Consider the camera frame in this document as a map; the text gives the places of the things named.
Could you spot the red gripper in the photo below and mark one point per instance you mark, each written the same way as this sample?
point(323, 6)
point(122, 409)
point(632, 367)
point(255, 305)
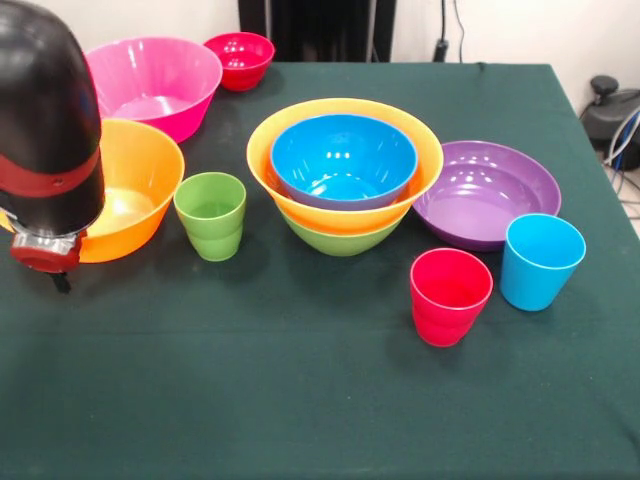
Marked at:
point(45, 260)

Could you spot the orange bowl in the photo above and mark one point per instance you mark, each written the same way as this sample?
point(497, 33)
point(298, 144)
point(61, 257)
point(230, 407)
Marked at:
point(145, 165)
point(350, 220)

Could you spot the blue bowl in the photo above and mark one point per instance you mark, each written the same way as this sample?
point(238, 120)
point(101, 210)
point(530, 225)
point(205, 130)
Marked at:
point(345, 150)

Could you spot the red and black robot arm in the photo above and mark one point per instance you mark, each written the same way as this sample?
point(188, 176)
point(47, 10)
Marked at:
point(45, 100)

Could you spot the green cup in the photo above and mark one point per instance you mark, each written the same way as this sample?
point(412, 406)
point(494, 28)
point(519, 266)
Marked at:
point(210, 240)

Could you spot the dark green tablecloth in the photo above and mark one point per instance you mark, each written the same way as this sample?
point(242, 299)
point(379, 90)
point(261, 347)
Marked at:
point(250, 375)

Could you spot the pink bowl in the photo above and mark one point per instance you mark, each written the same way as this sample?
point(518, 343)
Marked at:
point(160, 70)

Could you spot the red bowl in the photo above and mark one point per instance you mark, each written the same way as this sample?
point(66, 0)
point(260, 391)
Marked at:
point(240, 70)

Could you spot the green bowl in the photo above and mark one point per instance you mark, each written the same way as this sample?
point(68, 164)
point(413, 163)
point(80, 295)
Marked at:
point(345, 245)

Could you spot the red cup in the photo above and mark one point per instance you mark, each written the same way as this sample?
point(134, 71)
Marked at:
point(445, 320)

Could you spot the purple bowl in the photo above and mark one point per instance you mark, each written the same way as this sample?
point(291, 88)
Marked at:
point(485, 200)

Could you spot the blue cup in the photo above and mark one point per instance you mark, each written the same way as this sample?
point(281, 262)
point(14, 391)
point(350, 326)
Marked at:
point(530, 285)

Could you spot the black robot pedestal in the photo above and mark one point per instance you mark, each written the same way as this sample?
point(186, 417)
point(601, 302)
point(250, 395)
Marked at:
point(320, 25)

